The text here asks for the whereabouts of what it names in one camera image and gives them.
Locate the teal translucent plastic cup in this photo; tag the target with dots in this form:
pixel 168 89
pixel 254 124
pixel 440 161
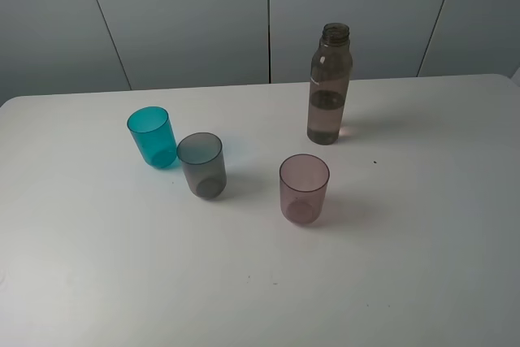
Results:
pixel 151 130

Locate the pink translucent plastic cup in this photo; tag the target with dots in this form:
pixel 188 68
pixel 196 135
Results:
pixel 303 180

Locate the brown translucent water bottle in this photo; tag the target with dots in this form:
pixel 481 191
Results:
pixel 331 69

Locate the grey translucent plastic cup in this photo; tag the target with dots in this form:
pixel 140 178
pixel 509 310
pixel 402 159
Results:
pixel 201 158

